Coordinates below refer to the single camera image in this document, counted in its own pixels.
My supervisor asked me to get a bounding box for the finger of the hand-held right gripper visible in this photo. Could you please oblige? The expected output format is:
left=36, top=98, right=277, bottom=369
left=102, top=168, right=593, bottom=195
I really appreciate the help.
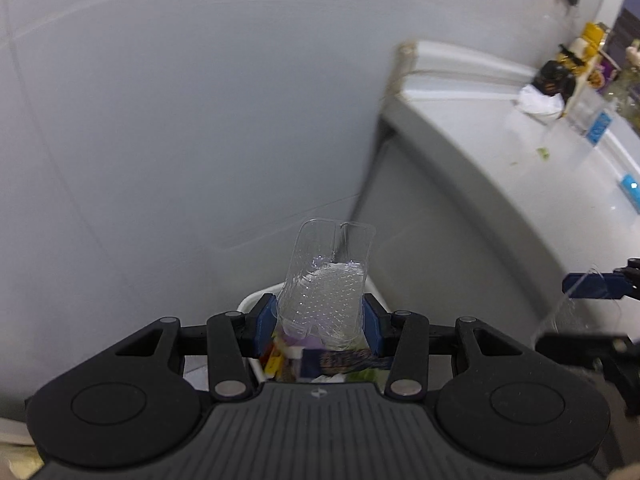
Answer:
left=561, top=257, right=640, bottom=302
left=534, top=332, right=640, bottom=417

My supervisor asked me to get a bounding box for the glass jar of sprouting garlic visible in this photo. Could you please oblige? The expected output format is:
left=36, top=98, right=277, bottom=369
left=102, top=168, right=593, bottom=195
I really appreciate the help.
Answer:
left=607, top=40, right=640, bottom=128

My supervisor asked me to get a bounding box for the white backsplash trim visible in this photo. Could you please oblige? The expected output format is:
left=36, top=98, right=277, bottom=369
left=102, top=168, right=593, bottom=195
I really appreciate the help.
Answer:
left=395, top=39, right=541, bottom=98

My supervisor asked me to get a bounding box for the white trash bin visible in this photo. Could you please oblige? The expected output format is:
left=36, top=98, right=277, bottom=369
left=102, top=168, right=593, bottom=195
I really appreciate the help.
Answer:
left=182, top=280, right=398, bottom=396

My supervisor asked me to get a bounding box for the purple instant noodle cup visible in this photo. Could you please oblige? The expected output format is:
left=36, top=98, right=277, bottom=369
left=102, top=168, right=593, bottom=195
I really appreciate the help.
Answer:
left=587, top=57, right=619, bottom=89

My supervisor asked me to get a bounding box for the dark window frame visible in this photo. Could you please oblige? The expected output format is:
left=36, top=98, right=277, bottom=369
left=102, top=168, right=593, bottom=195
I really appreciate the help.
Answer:
left=614, top=2, right=640, bottom=51

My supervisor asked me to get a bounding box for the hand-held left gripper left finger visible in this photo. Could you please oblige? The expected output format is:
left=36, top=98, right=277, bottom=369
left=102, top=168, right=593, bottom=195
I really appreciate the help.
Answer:
left=116, top=294, right=278, bottom=401

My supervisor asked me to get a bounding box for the dark blue snack packet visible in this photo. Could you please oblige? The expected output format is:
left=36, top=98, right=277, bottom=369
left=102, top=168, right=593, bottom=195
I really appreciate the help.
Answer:
left=300, top=347, right=391, bottom=378

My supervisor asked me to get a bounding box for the grey counter cabinet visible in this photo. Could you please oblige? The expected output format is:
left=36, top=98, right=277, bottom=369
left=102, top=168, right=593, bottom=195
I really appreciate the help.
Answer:
left=350, top=110, right=591, bottom=361

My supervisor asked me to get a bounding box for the white bottle yellow cap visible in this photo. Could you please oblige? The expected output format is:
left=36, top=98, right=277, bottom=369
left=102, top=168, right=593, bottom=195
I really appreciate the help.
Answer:
left=565, top=20, right=613, bottom=117

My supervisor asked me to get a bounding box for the clear plastic cup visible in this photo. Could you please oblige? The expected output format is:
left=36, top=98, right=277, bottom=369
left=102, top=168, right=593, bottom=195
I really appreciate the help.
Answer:
left=532, top=265, right=623, bottom=342

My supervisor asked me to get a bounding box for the white crumpled tissue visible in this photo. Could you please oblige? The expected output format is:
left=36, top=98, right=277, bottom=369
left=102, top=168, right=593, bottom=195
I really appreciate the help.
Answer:
left=517, top=85, right=566, bottom=121

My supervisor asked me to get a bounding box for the clear plastic tray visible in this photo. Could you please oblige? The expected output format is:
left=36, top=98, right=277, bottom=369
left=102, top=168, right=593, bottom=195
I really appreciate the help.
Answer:
left=274, top=217, right=377, bottom=351

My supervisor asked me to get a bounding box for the dark sauce bottle gold neck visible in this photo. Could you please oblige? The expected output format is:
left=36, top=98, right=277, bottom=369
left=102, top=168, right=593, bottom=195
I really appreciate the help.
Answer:
left=552, top=45, right=577, bottom=97
left=532, top=59, right=565, bottom=96

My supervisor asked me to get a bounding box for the clear bottle blue label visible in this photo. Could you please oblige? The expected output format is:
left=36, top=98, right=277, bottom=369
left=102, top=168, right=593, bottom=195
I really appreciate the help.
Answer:
left=585, top=110, right=614, bottom=147

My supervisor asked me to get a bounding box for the green cabbage leaf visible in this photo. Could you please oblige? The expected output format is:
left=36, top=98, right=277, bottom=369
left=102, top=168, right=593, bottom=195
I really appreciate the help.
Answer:
left=347, top=366, right=388, bottom=385

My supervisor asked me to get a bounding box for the blue cup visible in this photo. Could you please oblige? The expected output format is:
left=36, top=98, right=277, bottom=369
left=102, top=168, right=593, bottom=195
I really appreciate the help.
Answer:
left=620, top=174, right=640, bottom=211

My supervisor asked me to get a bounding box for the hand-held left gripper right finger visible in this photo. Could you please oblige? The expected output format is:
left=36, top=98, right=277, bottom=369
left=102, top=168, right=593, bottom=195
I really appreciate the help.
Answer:
left=364, top=294, right=523, bottom=400

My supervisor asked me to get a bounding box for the clear drinking glass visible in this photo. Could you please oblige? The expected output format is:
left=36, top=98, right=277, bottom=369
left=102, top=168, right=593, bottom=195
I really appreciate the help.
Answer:
left=567, top=95, right=606, bottom=136

